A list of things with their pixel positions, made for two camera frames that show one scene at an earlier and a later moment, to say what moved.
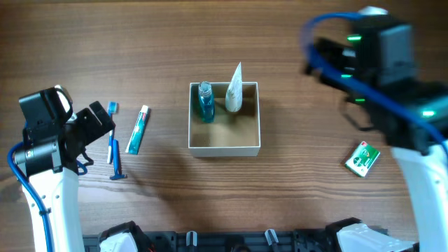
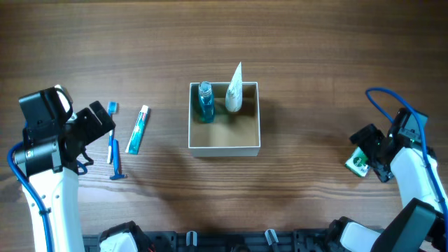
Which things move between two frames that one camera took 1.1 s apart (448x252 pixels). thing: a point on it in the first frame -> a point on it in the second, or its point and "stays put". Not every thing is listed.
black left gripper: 97,129 stays put
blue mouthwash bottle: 206,101 stays put
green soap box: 362,159 stays put
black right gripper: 327,74 -> 367,142
